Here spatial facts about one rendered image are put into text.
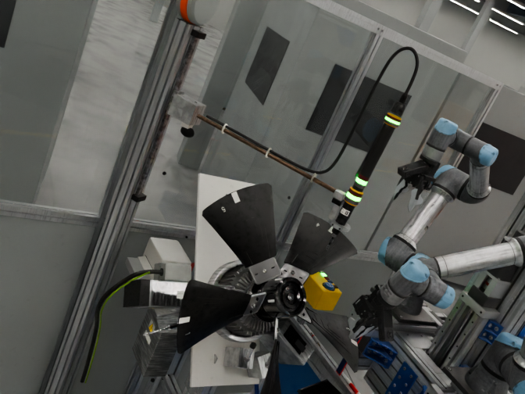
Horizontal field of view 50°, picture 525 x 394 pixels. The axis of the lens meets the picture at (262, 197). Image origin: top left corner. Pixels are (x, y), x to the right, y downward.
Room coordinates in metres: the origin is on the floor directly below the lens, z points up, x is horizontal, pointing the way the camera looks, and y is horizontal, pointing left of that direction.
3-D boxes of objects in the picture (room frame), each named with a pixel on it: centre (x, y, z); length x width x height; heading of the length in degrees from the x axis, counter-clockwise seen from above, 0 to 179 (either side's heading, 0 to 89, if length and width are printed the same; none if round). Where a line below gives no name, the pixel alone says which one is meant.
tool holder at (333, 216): (1.60, -0.24, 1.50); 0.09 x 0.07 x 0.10; 72
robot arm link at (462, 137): (2.19, -0.58, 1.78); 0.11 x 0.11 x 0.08; 58
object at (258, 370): (1.58, -0.22, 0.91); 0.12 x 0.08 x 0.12; 37
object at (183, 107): (1.79, 0.35, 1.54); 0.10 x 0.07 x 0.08; 72
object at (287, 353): (1.65, -0.27, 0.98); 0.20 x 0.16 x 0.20; 37
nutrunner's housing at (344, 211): (1.60, -0.25, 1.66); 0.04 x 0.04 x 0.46
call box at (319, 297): (2.05, -0.36, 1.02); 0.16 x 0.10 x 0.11; 37
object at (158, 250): (1.95, 0.26, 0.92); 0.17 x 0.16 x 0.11; 37
